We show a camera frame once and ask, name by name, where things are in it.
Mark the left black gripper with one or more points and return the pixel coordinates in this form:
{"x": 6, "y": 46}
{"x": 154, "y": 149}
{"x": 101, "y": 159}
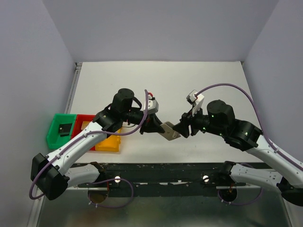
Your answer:
{"x": 151, "y": 124}

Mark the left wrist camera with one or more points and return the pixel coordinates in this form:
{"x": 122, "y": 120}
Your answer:
{"x": 152, "y": 104}

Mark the red plastic bin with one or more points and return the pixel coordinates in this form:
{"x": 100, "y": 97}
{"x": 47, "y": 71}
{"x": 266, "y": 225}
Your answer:
{"x": 78, "y": 122}

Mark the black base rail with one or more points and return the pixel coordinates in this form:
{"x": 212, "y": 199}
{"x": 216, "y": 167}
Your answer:
{"x": 161, "y": 180}

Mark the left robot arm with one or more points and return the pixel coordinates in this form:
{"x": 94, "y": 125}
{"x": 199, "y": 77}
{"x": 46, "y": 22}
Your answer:
{"x": 53, "y": 173}

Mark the aluminium side rail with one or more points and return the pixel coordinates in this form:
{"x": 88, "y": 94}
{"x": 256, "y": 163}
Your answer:
{"x": 78, "y": 66}

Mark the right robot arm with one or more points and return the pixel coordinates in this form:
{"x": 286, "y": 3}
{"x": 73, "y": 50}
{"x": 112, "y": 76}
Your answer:
{"x": 286, "y": 174}

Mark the beige card holder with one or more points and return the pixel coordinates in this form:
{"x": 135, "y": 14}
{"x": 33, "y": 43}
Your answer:
{"x": 169, "y": 134}

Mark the yellow plastic bin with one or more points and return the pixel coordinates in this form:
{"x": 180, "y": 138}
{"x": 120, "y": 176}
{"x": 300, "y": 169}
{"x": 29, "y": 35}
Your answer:
{"x": 111, "y": 144}

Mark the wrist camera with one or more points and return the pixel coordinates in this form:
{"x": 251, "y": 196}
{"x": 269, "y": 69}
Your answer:
{"x": 196, "y": 101}
{"x": 152, "y": 104}

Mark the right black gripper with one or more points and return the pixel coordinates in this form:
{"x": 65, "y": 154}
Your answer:
{"x": 187, "y": 119}

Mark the green plastic bin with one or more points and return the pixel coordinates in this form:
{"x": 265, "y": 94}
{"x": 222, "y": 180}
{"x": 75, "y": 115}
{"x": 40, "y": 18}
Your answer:
{"x": 54, "y": 141}

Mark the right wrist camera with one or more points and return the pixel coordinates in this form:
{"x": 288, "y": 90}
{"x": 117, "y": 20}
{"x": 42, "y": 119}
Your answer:
{"x": 196, "y": 101}

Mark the black card in green bin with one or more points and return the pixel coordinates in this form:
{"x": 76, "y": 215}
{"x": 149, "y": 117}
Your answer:
{"x": 64, "y": 129}

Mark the tan card in red bin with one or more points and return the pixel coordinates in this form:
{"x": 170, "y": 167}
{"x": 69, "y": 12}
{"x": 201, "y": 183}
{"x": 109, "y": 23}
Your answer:
{"x": 84, "y": 124}

